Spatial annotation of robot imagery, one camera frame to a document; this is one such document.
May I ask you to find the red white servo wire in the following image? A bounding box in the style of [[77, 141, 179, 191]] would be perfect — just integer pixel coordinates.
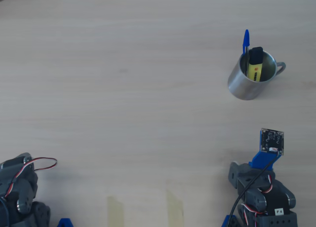
[[9, 157, 58, 196]]

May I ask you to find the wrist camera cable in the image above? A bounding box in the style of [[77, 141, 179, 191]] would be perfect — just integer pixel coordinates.
[[228, 150, 280, 227]]

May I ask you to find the blue idle arm base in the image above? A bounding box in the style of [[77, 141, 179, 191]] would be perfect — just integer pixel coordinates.
[[57, 218, 75, 227]]

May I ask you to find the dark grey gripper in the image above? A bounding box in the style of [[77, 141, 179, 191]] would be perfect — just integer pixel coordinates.
[[228, 161, 277, 191]]

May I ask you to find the silver metal cup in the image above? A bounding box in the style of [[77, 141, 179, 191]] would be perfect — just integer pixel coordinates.
[[227, 50, 287, 101]]

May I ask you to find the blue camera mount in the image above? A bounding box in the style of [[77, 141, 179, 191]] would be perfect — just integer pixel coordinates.
[[248, 151, 281, 173]]

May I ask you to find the yellow highlighter black cap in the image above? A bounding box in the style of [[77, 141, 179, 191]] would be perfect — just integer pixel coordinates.
[[246, 46, 264, 83]]

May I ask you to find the yellow masking tape strip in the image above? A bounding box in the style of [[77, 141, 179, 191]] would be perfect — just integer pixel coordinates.
[[106, 195, 125, 227], [165, 188, 185, 227]]

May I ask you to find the blue arm base plate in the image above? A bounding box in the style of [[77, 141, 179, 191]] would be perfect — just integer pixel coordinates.
[[220, 214, 238, 227]]

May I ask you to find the grey idle gripper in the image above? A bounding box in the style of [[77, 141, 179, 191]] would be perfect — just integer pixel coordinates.
[[0, 152, 39, 201]]

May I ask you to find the black wrist camera board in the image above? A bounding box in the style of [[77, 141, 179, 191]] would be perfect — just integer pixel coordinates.
[[260, 128, 285, 156]]

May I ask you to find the blue capped ballpoint pen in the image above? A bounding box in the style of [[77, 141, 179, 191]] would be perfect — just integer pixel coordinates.
[[242, 29, 251, 77]]

